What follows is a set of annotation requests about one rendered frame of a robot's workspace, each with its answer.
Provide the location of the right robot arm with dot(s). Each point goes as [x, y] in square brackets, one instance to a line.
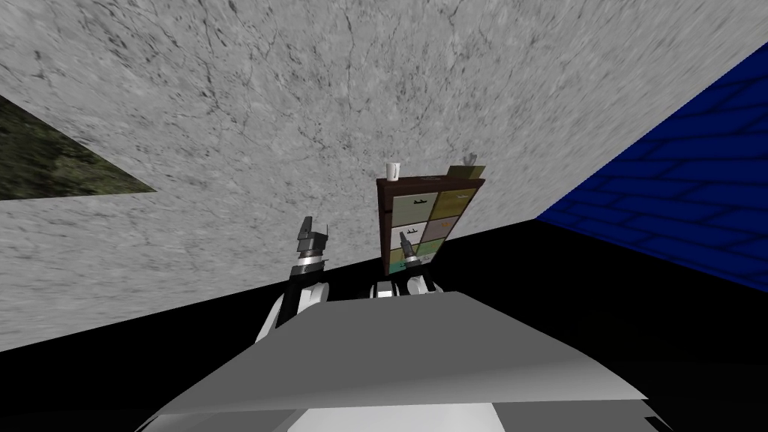
[417, 282]

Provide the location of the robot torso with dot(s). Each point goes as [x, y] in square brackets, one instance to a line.
[396, 354]

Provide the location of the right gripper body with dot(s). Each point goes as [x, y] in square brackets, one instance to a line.
[409, 249]

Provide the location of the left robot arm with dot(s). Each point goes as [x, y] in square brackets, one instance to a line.
[297, 297]

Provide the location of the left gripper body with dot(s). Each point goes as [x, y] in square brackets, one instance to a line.
[311, 245]

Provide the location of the brown dresser with coloured drawers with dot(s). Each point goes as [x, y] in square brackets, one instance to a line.
[435, 207]

